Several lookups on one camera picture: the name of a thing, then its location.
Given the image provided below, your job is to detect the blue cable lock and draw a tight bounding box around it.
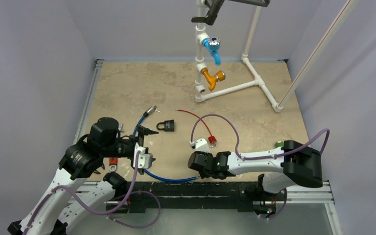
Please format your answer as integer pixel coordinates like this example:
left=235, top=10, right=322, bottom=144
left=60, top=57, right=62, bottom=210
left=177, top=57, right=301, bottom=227
left=131, top=105, right=204, bottom=183

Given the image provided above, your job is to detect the red cable seal lock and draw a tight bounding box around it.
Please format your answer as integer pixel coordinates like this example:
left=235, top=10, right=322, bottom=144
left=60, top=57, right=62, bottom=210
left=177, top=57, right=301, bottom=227
left=175, top=109, right=218, bottom=145

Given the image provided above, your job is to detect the black padlock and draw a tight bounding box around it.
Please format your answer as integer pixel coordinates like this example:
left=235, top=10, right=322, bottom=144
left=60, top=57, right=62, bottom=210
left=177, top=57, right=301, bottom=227
left=156, top=119, right=175, bottom=132

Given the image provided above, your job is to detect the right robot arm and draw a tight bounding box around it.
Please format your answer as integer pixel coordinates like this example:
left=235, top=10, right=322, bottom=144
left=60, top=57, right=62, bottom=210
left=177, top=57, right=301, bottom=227
left=188, top=140, right=323, bottom=199

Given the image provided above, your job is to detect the green object at right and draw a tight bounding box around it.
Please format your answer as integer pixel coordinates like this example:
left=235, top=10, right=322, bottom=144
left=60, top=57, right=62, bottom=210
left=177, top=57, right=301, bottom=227
left=275, top=141, right=284, bottom=148

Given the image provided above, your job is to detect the orange faucet valve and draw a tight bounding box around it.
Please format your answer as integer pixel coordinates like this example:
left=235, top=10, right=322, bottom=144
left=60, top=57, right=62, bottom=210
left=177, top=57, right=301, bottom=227
left=200, top=68, right=226, bottom=92

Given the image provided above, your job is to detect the blue faucet valve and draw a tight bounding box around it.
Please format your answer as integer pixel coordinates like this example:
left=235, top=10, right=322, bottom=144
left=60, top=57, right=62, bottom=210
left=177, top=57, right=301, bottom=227
left=202, top=37, right=221, bottom=66

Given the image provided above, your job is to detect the white diagonal pole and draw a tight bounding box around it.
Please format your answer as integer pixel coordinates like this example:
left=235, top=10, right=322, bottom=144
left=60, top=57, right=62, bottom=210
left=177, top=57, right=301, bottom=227
left=274, top=0, right=359, bottom=113

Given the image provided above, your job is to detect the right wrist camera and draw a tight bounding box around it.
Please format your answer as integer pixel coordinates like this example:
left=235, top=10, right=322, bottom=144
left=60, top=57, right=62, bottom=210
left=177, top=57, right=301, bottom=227
left=189, top=138, right=211, bottom=153

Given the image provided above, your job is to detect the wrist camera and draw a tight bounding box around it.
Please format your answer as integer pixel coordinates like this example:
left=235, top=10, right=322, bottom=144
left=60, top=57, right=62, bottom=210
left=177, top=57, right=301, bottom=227
left=132, top=143, right=154, bottom=169
left=189, top=138, right=211, bottom=153

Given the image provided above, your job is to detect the red handled adjustable wrench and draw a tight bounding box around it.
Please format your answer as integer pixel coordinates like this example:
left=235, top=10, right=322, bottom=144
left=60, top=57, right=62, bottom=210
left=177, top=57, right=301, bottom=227
left=109, top=122, right=123, bottom=172

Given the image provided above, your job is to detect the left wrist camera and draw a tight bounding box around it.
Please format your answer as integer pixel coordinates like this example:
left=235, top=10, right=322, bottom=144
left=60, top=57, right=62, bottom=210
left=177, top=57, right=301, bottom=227
left=132, top=143, right=154, bottom=169

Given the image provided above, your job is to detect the white PVC pipe frame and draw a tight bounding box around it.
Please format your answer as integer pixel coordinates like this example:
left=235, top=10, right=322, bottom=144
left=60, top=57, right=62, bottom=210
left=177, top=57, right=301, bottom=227
left=192, top=0, right=284, bottom=114

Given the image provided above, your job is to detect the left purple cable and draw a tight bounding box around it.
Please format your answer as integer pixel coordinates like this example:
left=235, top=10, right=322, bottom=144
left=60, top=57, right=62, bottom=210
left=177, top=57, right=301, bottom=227
left=21, top=150, right=162, bottom=235

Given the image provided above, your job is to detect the purple cable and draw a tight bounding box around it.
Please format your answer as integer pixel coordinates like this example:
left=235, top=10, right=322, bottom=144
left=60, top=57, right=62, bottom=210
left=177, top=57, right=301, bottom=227
left=190, top=114, right=330, bottom=221
left=21, top=150, right=162, bottom=235

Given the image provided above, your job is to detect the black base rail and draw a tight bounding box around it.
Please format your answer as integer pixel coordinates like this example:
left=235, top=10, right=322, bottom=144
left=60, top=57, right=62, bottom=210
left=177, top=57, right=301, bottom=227
left=117, top=182, right=287, bottom=215

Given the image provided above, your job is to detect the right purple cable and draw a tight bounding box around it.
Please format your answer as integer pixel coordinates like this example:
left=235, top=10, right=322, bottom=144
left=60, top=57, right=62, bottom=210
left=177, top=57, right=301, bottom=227
left=190, top=114, right=330, bottom=221

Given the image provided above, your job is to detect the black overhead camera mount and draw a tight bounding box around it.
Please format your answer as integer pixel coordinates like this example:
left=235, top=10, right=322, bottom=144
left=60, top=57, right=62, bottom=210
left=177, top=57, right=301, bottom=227
left=191, top=0, right=271, bottom=26

